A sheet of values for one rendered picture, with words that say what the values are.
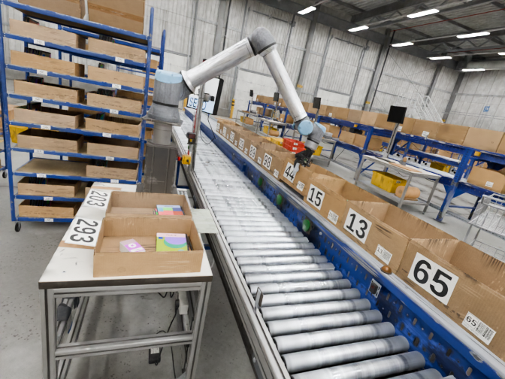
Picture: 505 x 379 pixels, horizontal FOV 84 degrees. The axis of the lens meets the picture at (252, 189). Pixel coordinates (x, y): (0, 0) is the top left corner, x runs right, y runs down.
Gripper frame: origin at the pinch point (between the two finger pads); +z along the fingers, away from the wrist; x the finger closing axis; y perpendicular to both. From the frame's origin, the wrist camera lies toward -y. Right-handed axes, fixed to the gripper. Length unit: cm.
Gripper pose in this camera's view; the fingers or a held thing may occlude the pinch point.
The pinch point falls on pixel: (294, 174)
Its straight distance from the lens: 198.9
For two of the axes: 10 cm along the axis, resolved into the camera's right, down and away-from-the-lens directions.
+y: 3.2, 3.5, -8.8
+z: -4.2, 8.9, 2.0
